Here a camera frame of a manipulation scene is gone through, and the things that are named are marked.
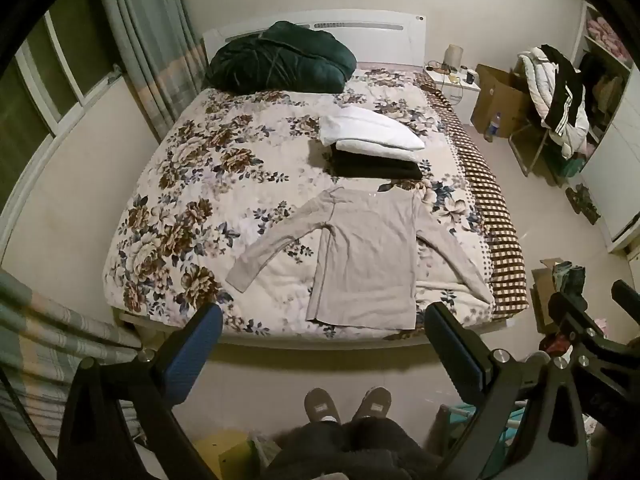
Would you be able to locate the beige table lamp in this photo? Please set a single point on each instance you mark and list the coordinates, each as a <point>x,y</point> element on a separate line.
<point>453,55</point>

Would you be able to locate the person's right grey slipper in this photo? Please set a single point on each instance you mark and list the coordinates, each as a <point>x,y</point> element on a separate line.
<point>372,402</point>

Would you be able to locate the dark green duvet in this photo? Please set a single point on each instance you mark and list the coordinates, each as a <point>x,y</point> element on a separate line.
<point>280,60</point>

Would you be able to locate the person's dark fuzzy clothing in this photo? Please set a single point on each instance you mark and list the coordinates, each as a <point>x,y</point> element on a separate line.
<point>350,450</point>

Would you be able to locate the small cardboard box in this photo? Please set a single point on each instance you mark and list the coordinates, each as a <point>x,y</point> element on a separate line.
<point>542,295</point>

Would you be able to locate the dark patterned slipper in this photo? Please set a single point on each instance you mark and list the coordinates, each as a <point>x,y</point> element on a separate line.
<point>591,212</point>
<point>576,195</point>

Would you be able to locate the person's left grey slipper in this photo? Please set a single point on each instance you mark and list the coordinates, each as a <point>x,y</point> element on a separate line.
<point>322,405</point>

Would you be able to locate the black and white jacket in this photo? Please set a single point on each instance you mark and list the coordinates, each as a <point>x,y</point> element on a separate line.
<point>567,100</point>

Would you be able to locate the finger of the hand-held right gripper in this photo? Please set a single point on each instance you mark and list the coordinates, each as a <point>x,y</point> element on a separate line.
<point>627,295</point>
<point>570,315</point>

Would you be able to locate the floral blanket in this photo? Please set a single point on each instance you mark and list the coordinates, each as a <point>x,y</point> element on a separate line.
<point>200,160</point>

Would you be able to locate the floral-covered bed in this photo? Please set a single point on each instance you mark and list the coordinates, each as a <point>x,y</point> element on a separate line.
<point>380,35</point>

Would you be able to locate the teal plastic basket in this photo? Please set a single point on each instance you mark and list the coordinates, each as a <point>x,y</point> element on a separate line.
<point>452,435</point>

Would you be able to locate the large cardboard box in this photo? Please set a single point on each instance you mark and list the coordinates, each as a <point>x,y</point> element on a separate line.
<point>500,95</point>

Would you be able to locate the brown checkered bed sheet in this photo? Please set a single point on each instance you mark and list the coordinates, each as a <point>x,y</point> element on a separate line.
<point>500,240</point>

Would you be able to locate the striped green curtain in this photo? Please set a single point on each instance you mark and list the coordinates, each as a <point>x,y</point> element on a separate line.
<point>145,35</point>
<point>50,335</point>

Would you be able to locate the beige long-sleeve shirt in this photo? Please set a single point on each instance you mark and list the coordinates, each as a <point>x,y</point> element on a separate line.
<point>365,260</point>

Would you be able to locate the person's grey slipper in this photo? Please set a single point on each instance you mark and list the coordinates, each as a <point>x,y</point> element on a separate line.
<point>372,402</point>
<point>322,405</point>

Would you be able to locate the small dark jar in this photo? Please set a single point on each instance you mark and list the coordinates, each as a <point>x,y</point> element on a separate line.
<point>472,78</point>

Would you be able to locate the white padded jacket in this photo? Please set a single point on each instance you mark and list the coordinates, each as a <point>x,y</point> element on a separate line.
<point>537,85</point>

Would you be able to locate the green bag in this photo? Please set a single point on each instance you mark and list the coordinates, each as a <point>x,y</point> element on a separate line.
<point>570,167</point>

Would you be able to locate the pink bedding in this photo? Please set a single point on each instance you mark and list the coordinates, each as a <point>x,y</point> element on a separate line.
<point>607,32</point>

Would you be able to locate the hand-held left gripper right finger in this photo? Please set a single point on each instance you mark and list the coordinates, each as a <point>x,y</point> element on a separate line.
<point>450,345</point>

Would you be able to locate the white folded cloth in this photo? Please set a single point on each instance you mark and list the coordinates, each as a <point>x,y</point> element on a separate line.
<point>365,127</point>

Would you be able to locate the window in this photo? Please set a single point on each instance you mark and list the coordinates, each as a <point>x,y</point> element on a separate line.
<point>30,110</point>

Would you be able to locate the metal folding chair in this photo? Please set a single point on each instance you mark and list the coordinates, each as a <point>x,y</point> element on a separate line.
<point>524,152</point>

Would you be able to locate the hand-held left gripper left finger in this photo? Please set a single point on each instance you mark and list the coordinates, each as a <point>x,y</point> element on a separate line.
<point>200,345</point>

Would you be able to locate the white nightstand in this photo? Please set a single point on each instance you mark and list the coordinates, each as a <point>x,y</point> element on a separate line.
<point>460,97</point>

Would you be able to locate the white wardrobe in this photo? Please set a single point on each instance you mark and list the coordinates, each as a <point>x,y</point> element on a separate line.
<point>615,160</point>

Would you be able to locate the yellow box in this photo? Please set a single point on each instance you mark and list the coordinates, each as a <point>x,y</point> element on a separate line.
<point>222,455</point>

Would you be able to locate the plastic water bottle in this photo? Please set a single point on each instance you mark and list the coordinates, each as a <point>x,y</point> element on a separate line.
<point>492,127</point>

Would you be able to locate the black folded cloth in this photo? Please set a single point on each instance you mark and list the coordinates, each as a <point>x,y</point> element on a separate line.
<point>370,166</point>

